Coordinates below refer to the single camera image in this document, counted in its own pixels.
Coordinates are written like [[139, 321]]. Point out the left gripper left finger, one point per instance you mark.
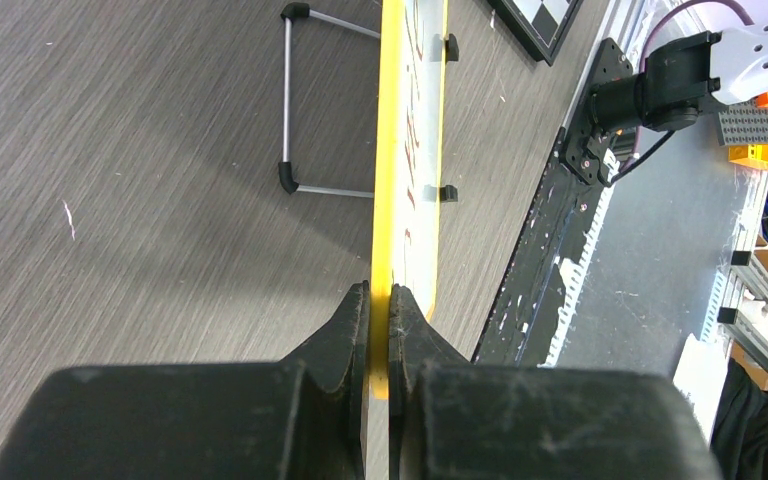
[[300, 417]]

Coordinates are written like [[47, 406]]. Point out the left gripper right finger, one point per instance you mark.
[[452, 419]]

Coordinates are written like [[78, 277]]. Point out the yellow framed whiteboard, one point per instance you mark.
[[408, 166]]

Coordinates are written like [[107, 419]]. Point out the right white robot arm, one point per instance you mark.
[[685, 78]]

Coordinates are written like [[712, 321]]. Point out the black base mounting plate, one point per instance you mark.
[[522, 318]]

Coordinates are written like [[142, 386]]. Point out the black white chessboard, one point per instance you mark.
[[540, 26]]

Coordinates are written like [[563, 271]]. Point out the white slotted cable duct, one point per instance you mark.
[[573, 267]]

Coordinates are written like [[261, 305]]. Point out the wire whiteboard stand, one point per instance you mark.
[[329, 89]]

